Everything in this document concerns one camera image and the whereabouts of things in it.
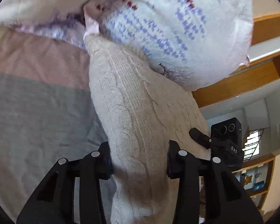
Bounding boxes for wooden headboard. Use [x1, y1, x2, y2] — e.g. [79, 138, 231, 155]
[193, 13, 280, 108]

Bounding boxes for pink floral pillow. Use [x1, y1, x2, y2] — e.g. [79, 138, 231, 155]
[0, 0, 89, 50]

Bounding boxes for pastel patchwork bed quilt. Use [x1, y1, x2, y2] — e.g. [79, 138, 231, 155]
[0, 26, 116, 223]

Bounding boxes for wooden bookshelf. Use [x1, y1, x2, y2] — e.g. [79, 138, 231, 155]
[199, 153, 276, 217]

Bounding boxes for bright window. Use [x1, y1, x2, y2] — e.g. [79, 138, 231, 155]
[243, 128, 271, 161]

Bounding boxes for beige cable-knit sweater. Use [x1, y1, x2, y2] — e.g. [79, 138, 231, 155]
[85, 35, 210, 223]

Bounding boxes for white blue-patterned pillow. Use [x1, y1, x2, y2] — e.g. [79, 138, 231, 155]
[83, 0, 253, 91]

